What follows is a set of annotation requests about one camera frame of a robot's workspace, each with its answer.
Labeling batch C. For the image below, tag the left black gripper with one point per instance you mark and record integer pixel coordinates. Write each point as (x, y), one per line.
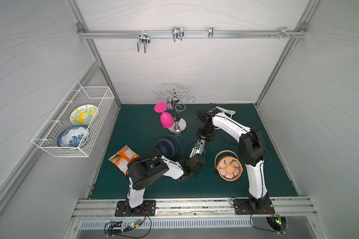
(196, 151)

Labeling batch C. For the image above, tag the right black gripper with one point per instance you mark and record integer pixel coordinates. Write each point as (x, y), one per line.
(204, 133)

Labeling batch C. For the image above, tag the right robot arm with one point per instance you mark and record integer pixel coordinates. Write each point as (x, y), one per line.
(250, 148)

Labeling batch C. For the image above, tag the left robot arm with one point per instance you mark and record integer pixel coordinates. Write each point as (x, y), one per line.
(145, 170)

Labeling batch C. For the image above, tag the navy blue desk fan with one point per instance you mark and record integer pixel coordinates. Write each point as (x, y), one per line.
(169, 146)

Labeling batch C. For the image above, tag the orange desk fan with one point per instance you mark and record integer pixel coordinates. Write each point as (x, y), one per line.
(228, 166)

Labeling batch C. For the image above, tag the chrome glass holder stand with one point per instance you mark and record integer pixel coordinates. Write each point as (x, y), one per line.
(175, 106)

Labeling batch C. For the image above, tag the pink wine glass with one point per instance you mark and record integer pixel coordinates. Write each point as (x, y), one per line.
(166, 118)

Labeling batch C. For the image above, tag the orange snack packet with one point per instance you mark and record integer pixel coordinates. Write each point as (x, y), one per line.
(123, 157)

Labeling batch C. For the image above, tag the double metal hook middle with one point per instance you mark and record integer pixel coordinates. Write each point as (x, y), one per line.
(177, 33)

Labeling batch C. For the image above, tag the double metal hook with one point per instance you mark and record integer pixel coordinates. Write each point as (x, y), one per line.
(177, 33)
(144, 40)

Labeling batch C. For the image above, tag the single metal hook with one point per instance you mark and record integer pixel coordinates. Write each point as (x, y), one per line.
(210, 32)

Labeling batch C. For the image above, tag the yellow green patterned plate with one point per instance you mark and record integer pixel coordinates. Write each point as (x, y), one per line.
(83, 115)

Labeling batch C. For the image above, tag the double metal hook left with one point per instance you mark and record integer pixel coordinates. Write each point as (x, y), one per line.
(144, 40)

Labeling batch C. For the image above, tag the blue white patterned plate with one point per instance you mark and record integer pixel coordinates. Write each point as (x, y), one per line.
(74, 136)

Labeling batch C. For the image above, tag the metal hook right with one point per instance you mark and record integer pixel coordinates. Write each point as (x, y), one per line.
(283, 34)

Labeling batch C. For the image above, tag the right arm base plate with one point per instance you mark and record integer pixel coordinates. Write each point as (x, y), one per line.
(242, 206)

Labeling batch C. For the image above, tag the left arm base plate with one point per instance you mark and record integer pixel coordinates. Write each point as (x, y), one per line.
(147, 208)

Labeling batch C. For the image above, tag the aluminium top rail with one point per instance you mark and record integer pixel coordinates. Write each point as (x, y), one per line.
(188, 34)

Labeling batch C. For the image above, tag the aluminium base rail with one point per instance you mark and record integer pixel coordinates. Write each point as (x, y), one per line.
(192, 208)

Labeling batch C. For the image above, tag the white wire basket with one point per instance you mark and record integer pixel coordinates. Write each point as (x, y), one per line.
(58, 122)

